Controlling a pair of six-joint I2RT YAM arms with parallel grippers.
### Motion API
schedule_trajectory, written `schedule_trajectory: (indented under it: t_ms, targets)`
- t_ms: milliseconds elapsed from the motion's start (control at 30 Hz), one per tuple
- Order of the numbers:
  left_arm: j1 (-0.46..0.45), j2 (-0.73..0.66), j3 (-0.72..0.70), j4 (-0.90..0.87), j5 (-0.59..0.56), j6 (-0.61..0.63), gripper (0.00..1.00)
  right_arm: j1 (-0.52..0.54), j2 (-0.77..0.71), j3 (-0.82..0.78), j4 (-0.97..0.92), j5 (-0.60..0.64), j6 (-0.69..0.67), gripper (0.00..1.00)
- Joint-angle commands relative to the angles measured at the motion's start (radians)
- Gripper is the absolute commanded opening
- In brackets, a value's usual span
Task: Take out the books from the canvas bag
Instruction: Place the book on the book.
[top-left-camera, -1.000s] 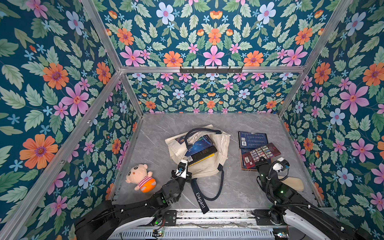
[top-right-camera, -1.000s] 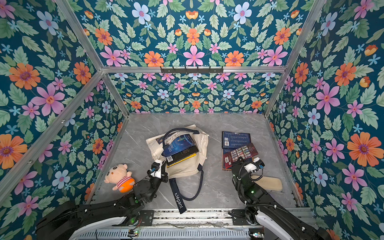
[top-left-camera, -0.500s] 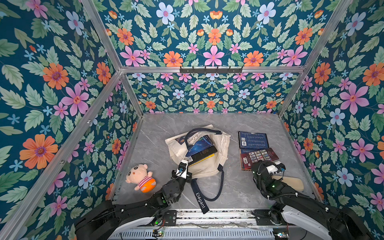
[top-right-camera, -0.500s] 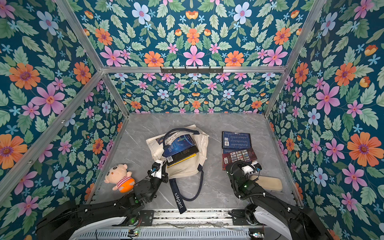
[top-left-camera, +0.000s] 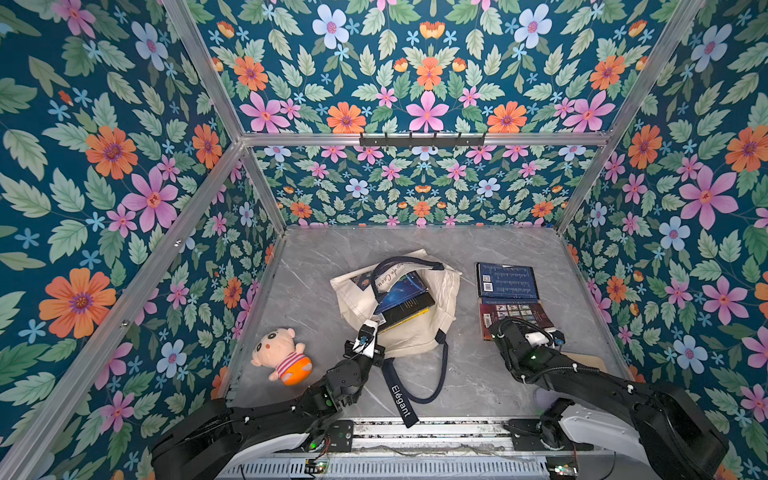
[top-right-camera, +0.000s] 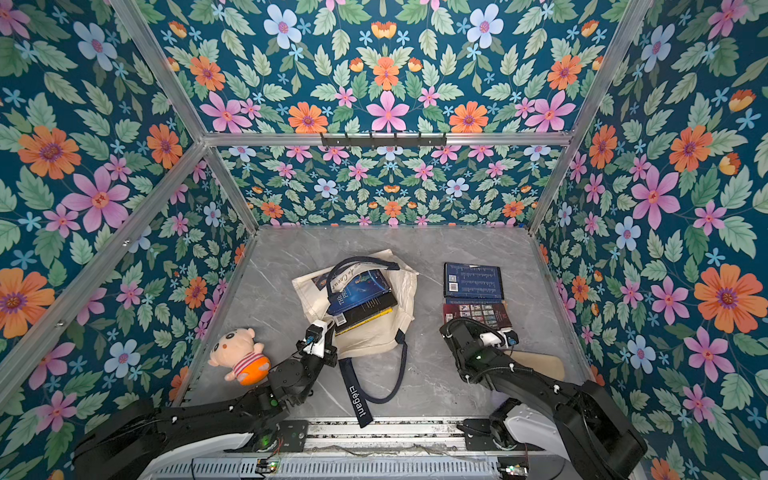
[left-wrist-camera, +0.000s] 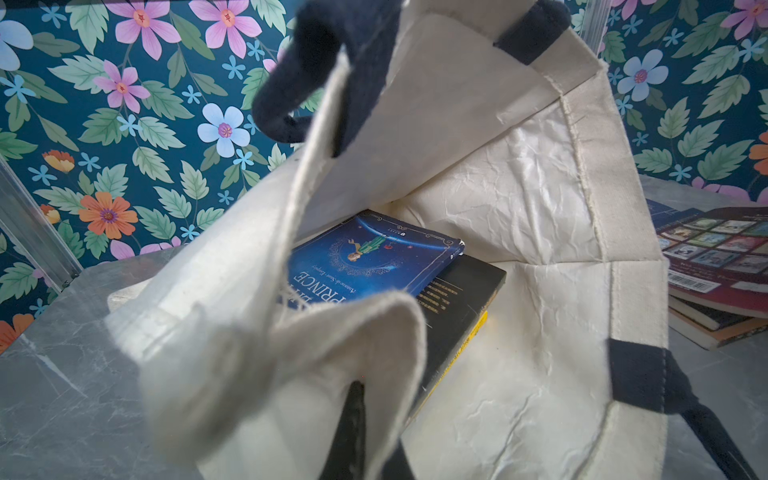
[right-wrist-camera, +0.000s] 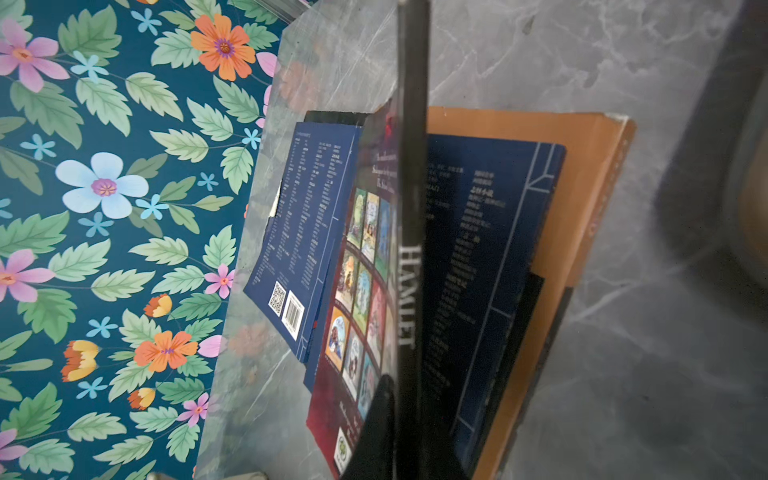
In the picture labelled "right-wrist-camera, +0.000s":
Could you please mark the maroon grid cover book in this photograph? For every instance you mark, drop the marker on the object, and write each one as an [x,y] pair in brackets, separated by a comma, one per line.
[371,338]

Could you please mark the blue Little Prince book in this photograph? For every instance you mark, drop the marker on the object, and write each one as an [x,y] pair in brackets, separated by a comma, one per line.
[288,279]

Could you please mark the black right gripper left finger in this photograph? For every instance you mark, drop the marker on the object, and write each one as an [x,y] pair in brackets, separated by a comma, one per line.
[373,457]

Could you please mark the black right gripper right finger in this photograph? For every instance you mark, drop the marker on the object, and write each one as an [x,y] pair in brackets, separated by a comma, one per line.
[438,460]

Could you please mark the brown black scroll cover book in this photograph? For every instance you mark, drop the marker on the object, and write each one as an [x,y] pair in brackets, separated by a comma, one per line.
[596,147]

